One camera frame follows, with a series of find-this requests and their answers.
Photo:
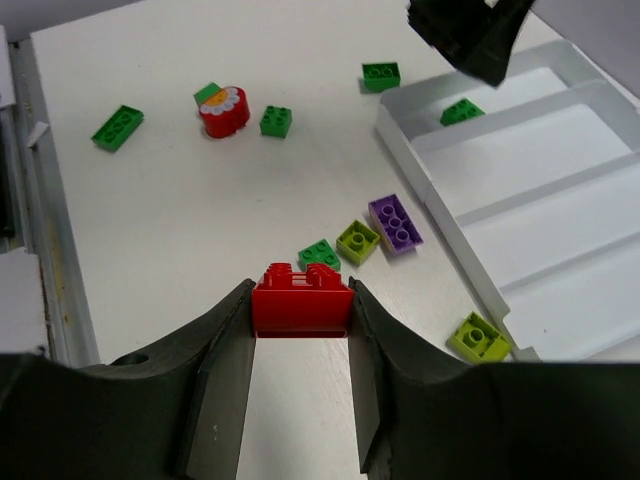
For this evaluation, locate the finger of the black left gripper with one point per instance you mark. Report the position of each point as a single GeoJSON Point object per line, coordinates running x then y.
{"type": "Point", "coordinates": [474, 37]}

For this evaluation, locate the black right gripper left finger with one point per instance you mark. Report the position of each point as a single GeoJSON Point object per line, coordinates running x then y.
{"type": "Point", "coordinates": [174, 409]}

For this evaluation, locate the red 2x4 brick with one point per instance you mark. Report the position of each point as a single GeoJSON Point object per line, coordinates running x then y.
{"type": "Point", "coordinates": [310, 304]}

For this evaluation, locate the green 2x3 brick front left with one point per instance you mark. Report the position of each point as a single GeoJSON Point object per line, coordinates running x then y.
{"type": "Point", "coordinates": [118, 128]}

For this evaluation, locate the green 2x4 brick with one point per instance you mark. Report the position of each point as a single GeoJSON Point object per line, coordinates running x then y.
{"type": "Point", "coordinates": [461, 111]}

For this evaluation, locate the lime brick near tray corner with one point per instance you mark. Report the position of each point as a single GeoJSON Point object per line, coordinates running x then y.
{"type": "Point", "coordinates": [477, 341]}

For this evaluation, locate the purple 2x3 brick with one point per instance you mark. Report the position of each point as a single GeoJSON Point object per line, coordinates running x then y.
{"type": "Point", "coordinates": [392, 222]}

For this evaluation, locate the lime brick near purple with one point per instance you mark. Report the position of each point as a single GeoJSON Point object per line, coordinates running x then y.
{"type": "Point", "coordinates": [357, 242]}

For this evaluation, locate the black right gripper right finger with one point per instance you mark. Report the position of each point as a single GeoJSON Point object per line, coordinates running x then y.
{"type": "Point", "coordinates": [422, 414]}

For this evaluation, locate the white divided sorting tray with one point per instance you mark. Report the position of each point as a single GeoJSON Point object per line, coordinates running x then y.
{"type": "Point", "coordinates": [538, 198]}

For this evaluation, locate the green 2x2 brick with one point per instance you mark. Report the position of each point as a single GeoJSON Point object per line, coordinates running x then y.
{"type": "Point", "coordinates": [378, 77]}
{"type": "Point", "coordinates": [319, 252]}
{"type": "Point", "coordinates": [276, 121]}

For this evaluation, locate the red flower brick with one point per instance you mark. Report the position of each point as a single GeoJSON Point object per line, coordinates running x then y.
{"type": "Point", "coordinates": [225, 112]}

